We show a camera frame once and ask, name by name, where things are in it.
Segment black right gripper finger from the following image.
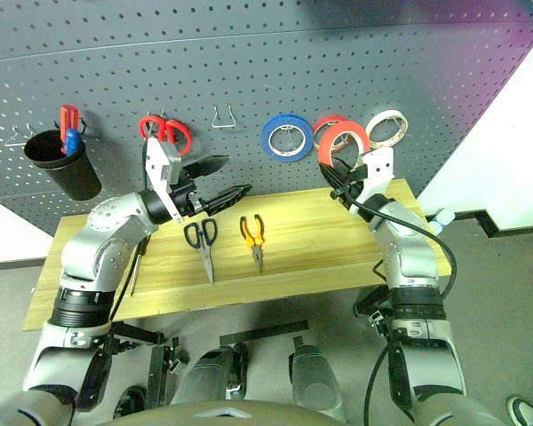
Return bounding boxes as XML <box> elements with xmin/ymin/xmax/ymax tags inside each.
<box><xmin>318</xmin><ymin>163</ymin><xmax>347</xmax><ymax>201</ymax></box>
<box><xmin>332</xmin><ymin>154</ymin><xmax>361</xmax><ymax>177</ymax></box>

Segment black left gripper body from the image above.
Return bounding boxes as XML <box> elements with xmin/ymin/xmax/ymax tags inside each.
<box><xmin>171</xmin><ymin>170</ymin><xmax>204</xmax><ymax>220</ymax></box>

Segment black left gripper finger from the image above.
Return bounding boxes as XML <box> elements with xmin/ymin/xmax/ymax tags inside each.
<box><xmin>199</xmin><ymin>183</ymin><xmax>253</xmax><ymax>217</ymax></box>
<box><xmin>184</xmin><ymin>154</ymin><xmax>230</xmax><ymax>180</ymax></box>

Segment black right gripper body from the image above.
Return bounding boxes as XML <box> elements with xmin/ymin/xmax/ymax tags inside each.
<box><xmin>344</xmin><ymin>170</ymin><xmax>366</xmax><ymax>209</ymax></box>

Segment red tape roll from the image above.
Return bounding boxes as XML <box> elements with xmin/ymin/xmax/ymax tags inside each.
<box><xmin>312</xmin><ymin>114</ymin><xmax>347</xmax><ymax>138</ymax></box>
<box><xmin>317</xmin><ymin>120</ymin><xmax>370</xmax><ymax>168</ymax></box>

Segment dark blue handled scissors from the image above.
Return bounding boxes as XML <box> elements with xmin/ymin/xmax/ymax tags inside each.
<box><xmin>183</xmin><ymin>217</ymin><xmax>219</xmax><ymax>284</ymax></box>

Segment orange black long-nose pliers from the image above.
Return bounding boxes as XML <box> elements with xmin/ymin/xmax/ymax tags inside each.
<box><xmin>238</xmin><ymin>213</ymin><xmax>267</xmax><ymax>273</ymax></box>

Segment slim hand tool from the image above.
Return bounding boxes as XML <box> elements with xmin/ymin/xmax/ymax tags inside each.
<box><xmin>130</xmin><ymin>241</ymin><xmax>148</xmax><ymax>297</ymax></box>

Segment white tape roll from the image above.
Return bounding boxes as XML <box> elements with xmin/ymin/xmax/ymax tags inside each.
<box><xmin>364</xmin><ymin>109</ymin><xmax>409</xmax><ymax>150</ymax></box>

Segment blue tape roll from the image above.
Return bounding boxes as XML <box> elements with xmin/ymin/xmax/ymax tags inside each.
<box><xmin>260</xmin><ymin>113</ymin><xmax>313</xmax><ymax>162</ymax></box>

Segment grey perforated pegboard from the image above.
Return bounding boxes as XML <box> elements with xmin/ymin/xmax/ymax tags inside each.
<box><xmin>0</xmin><ymin>0</ymin><xmax>533</xmax><ymax>236</ymax></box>

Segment small white blue object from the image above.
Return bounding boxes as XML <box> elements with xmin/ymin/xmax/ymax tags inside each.
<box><xmin>428</xmin><ymin>207</ymin><xmax>457</xmax><ymax>232</ymax></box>

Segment dark plastic cup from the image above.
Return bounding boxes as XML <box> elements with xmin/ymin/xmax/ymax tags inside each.
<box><xmin>23</xmin><ymin>129</ymin><xmax>103</xmax><ymax>201</ymax></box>

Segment black table leg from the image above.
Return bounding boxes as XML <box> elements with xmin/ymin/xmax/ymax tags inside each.
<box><xmin>353</xmin><ymin>286</ymin><xmax>394</xmax><ymax>338</ymax></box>
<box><xmin>110</xmin><ymin>321</ymin><xmax>181</xmax><ymax>407</ymax></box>

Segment black table crossbar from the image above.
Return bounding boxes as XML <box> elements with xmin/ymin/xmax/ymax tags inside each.
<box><xmin>219</xmin><ymin>319</ymin><xmax>311</xmax><ymax>346</ymax></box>

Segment red and blue markers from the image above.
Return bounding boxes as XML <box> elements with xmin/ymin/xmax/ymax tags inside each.
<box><xmin>60</xmin><ymin>105</ymin><xmax>80</xmax><ymax>155</ymax></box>

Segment silver grey rounded shape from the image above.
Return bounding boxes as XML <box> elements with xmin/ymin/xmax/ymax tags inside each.
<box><xmin>288</xmin><ymin>336</ymin><xmax>347</xmax><ymax>425</ymax></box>
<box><xmin>181</xmin><ymin>344</ymin><xmax>250</xmax><ymax>407</ymax></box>

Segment black rounded object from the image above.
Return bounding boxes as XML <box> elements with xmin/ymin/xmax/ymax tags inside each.
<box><xmin>113</xmin><ymin>384</ymin><xmax>147</xmax><ymax>421</ymax></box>

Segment grey robot torso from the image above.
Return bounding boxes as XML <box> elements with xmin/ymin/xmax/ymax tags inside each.
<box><xmin>137</xmin><ymin>397</ymin><xmax>338</xmax><ymax>426</ymax></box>

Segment white and black sneaker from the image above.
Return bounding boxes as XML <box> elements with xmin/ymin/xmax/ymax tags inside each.
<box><xmin>505</xmin><ymin>396</ymin><xmax>533</xmax><ymax>426</ymax></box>

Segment red handled scissors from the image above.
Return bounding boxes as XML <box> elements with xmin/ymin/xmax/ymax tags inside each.
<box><xmin>138</xmin><ymin>114</ymin><xmax>193</xmax><ymax>156</ymax></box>

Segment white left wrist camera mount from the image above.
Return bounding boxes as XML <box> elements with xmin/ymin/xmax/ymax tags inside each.
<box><xmin>143</xmin><ymin>136</ymin><xmax>184</xmax><ymax>223</ymax></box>

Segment silver wire pegboard hook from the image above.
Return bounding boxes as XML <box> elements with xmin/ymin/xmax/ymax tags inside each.
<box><xmin>211</xmin><ymin>104</ymin><xmax>239</xmax><ymax>130</ymax></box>
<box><xmin>4</xmin><ymin>123</ymin><xmax>39</xmax><ymax>147</ymax></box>

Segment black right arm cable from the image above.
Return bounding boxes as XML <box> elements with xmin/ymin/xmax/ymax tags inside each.
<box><xmin>330</xmin><ymin>188</ymin><xmax>458</xmax><ymax>303</ymax></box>

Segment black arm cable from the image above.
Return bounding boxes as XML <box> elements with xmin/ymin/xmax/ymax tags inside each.
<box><xmin>108</xmin><ymin>233</ymin><xmax>151</xmax><ymax>323</ymax></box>
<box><xmin>330</xmin><ymin>188</ymin><xmax>458</xmax><ymax>303</ymax></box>

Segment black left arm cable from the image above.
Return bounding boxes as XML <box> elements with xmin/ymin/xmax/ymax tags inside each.
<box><xmin>108</xmin><ymin>233</ymin><xmax>151</xmax><ymax>323</ymax></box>

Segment blue handled screwdriver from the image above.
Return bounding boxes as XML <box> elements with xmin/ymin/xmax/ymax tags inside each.
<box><xmin>65</xmin><ymin>128</ymin><xmax>83</xmax><ymax>156</ymax></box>

